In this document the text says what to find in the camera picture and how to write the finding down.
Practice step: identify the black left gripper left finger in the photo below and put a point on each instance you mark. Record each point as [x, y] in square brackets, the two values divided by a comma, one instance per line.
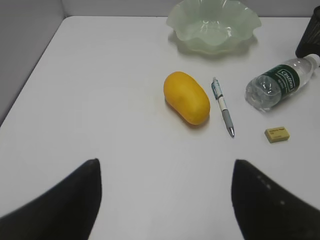
[67, 211]

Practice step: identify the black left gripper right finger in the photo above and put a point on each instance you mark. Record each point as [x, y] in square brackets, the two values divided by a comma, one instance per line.
[264, 210]

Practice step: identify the clear plastic water bottle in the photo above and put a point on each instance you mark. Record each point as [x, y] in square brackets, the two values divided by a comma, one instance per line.
[273, 86]

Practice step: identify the blue grey ballpoint pen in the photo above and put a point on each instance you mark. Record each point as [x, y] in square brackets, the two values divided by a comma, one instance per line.
[218, 94]

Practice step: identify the yellow mango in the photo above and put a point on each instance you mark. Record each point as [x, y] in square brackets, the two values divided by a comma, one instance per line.
[183, 93]

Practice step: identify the yellow eraser left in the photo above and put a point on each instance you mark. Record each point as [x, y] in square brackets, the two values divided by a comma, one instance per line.
[277, 134]

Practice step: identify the black mesh pen holder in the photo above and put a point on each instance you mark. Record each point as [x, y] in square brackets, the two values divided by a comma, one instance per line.
[310, 41]

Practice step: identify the pale green wavy glass plate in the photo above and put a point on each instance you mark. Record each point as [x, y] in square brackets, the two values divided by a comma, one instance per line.
[212, 26]

